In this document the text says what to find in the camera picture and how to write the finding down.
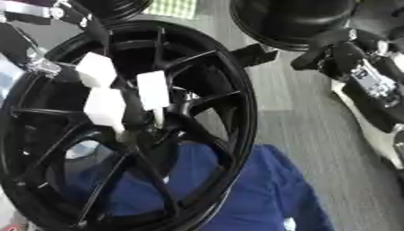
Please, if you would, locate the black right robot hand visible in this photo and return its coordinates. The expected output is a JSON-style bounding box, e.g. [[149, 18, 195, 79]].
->
[[289, 27, 395, 82]]

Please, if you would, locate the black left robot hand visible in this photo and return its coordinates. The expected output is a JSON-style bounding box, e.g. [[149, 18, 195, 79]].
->
[[0, 0, 114, 77]]

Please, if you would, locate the black spoked wheel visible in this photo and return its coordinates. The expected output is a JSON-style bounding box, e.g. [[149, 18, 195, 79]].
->
[[0, 19, 261, 231]]

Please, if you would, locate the black flat block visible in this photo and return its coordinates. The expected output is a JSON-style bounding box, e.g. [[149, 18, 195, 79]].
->
[[228, 42, 280, 69]]

